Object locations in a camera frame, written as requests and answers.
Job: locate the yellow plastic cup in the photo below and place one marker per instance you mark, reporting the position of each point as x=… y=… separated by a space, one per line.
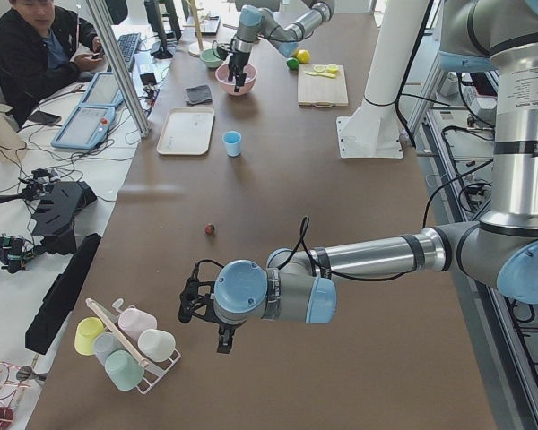
x=87 y=331

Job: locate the blue plastic cup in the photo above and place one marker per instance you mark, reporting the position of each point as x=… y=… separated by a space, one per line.
x=232 y=143

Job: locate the aluminium frame post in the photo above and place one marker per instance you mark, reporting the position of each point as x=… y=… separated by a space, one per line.
x=103 y=24

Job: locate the pink plastic cup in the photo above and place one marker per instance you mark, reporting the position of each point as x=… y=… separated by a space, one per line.
x=133 y=322

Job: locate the red strawberry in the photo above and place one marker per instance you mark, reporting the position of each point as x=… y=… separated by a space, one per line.
x=209 y=229

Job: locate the grey plastic cup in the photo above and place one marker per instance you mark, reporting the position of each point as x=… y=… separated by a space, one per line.
x=104 y=345

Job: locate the beige rabbit tray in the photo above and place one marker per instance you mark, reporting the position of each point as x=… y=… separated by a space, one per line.
x=187 y=131

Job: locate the blue teach pendant lower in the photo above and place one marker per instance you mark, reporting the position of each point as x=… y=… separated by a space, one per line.
x=85 y=128

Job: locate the wooden cutting board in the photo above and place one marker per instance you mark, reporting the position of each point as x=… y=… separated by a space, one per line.
x=322 y=92

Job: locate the yellow lemon far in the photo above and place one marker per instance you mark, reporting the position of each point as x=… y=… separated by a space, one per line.
x=303 y=56

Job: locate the seated person black jacket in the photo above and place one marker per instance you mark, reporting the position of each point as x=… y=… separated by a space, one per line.
x=43 y=48

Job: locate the green ceramic bowl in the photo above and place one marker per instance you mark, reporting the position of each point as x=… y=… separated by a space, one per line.
x=210 y=58

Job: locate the green lime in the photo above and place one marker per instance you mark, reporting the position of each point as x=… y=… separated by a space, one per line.
x=292 y=63

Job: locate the green plastic cup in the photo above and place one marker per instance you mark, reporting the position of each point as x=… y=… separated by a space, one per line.
x=123 y=370

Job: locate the blue teach pendant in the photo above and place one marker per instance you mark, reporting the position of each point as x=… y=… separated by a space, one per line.
x=85 y=128
x=103 y=91

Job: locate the wooden glass drying stand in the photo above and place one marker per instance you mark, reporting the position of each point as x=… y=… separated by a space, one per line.
x=203 y=25

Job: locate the lemon half right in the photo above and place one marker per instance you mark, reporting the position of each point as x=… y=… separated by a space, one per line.
x=332 y=68

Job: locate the white plastic cup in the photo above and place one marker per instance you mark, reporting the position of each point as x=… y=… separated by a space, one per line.
x=156 y=344

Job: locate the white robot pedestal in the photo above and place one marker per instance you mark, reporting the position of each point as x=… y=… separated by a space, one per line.
x=372 y=131

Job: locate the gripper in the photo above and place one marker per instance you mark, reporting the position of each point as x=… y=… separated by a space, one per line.
x=238 y=59
x=224 y=331

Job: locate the pink bowl of ice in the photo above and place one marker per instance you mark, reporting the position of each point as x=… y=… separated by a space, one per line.
x=229 y=86

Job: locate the yellow plastic knife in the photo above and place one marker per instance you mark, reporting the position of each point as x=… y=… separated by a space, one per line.
x=320 y=74

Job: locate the black computer monitor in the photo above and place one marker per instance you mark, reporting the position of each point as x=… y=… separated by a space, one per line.
x=164 y=47

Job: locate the blue teach pendant upper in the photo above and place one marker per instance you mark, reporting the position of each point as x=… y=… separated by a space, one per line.
x=103 y=91

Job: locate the grey folded cloth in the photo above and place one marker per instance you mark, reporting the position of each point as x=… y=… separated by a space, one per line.
x=198 y=95

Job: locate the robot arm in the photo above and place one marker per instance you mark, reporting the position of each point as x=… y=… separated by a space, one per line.
x=258 y=22
x=500 y=249

